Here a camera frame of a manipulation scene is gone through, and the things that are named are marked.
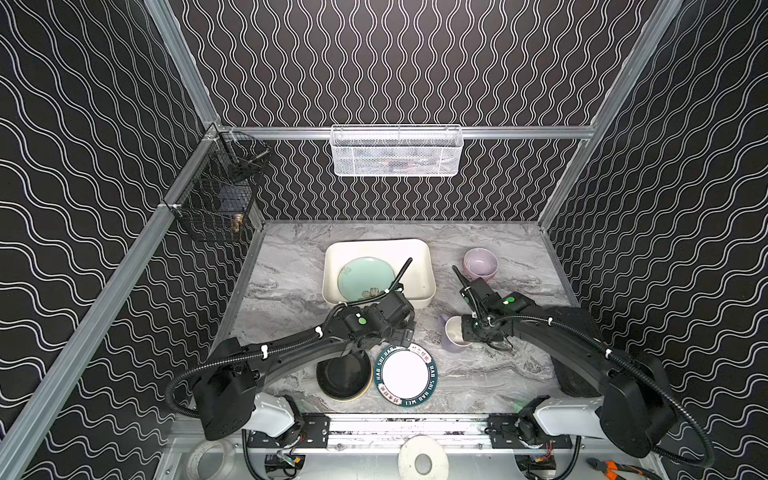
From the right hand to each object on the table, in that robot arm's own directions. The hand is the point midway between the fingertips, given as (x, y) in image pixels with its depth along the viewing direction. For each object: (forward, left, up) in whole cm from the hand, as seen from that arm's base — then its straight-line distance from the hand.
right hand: (472, 334), depth 84 cm
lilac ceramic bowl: (+27, -8, -2) cm, 28 cm away
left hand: (0, +20, +7) cm, 21 cm away
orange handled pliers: (-30, -28, -7) cm, 42 cm away
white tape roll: (-26, +16, -6) cm, 31 cm away
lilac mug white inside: (-2, +6, +2) cm, 6 cm away
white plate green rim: (-10, +19, -7) cm, 22 cm away
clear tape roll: (-30, +61, -4) cm, 68 cm away
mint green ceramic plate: (+24, +33, -6) cm, 41 cm away
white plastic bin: (+22, +14, -4) cm, 27 cm away
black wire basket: (+35, +79, +20) cm, 89 cm away
